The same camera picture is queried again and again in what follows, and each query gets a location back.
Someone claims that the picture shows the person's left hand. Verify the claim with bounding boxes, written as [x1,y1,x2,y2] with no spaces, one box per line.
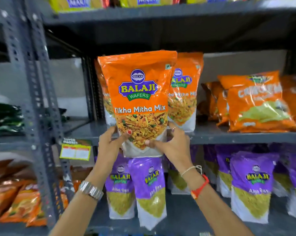
[88,125,133,187]

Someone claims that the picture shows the person's right hand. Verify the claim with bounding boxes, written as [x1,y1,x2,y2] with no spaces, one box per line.
[145,123,194,175]

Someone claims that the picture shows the orange puffed snack bag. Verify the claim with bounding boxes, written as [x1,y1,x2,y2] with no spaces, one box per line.
[215,89,230,127]
[217,70,296,133]
[280,75,296,124]
[198,81,223,121]

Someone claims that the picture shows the grey metal shelf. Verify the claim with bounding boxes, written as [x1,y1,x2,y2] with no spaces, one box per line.
[22,0,296,236]

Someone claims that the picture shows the row of purple Aloo Sev packets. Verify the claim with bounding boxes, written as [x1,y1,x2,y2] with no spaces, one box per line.
[94,144,296,225]

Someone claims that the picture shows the person's right forearm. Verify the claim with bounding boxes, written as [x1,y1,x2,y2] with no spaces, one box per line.
[182,167,254,236]

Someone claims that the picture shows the yellow green price label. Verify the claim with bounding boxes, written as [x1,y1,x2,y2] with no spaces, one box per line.
[59,138,92,162]

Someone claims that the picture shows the silver wristwatch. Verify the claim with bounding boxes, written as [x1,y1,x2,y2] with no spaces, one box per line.
[78,180,104,202]

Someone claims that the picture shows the grey metal side rack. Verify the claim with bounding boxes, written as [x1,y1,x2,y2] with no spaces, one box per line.
[0,0,89,236]

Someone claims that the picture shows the pile of orange brown packets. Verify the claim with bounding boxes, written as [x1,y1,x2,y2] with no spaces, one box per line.
[0,158,94,228]

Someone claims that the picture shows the stack of green packets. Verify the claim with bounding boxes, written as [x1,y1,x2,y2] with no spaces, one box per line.
[0,102,68,137]

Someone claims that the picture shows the white thread bracelet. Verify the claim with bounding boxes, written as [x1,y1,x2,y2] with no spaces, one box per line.
[180,165,203,178]

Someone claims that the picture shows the red thread bracelet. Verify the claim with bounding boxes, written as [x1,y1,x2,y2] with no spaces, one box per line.
[191,174,210,200]

